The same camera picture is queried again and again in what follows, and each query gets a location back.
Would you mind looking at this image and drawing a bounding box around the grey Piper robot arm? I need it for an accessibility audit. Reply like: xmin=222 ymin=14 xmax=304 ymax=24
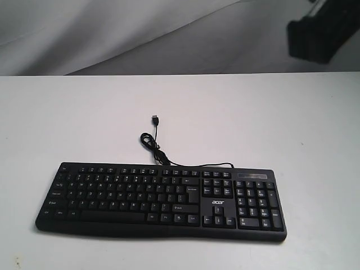
xmin=286 ymin=0 xmax=359 ymax=64

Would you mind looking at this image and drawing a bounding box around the black acer keyboard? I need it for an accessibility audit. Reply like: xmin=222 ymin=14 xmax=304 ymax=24
xmin=35 ymin=163 xmax=287 ymax=242

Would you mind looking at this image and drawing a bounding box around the grey backdrop cloth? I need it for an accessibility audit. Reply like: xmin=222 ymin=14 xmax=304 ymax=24
xmin=1 ymin=1 xmax=359 ymax=75

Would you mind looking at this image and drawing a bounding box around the black USB cable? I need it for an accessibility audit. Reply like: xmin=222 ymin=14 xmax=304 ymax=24
xmin=139 ymin=114 xmax=235 ymax=170

